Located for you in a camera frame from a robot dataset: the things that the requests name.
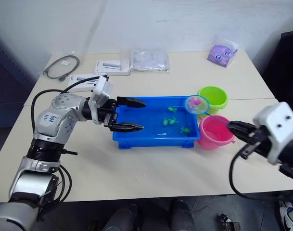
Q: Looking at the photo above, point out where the pink plastic bucket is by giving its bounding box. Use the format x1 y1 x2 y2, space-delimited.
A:
198 115 236 150

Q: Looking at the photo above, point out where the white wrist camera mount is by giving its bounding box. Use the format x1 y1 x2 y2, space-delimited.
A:
88 76 115 125
253 102 293 166

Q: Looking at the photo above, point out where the dark rounded shape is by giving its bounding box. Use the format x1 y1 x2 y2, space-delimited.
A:
102 204 140 231

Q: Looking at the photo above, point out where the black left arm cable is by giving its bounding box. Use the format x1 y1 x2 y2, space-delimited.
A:
30 76 101 135

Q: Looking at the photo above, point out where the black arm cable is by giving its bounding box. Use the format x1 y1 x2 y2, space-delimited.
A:
30 76 101 135
229 141 293 200

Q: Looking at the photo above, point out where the white sneaker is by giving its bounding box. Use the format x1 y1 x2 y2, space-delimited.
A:
280 201 293 231

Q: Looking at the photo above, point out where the purple package in clear wrap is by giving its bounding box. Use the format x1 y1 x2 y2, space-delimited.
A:
207 35 239 68

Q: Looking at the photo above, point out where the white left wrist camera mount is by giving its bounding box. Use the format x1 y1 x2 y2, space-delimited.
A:
88 76 115 125

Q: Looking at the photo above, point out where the large white product box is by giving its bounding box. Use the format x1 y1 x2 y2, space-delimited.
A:
68 73 110 93

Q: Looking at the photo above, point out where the small cyan fishing net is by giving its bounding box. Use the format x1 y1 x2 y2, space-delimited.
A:
184 94 231 126

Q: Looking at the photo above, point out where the small black floor object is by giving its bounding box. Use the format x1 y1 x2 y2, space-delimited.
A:
217 213 241 231

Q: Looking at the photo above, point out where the black coiled usb cable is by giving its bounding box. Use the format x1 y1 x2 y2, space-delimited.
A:
42 55 80 82

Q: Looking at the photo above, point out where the clear plastic bag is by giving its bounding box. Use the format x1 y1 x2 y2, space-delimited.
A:
130 49 171 72

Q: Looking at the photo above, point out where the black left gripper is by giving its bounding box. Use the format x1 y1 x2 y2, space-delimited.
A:
98 96 147 133

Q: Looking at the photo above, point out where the black chair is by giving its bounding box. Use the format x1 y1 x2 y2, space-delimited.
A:
261 31 293 109

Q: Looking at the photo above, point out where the blue plastic tub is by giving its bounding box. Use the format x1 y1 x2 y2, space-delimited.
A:
112 95 201 150

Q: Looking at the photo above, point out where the green plastic bucket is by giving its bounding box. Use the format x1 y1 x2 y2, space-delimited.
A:
196 86 229 116

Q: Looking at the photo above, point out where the small white product box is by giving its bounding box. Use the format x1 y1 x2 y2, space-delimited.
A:
93 60 130 77

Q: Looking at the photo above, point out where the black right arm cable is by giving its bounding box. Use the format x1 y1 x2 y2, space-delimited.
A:
229 141 293 200

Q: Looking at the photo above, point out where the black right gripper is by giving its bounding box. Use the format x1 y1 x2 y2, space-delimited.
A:
227 121 273 159

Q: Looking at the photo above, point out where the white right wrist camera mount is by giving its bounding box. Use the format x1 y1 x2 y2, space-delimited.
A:
253 102 293 166

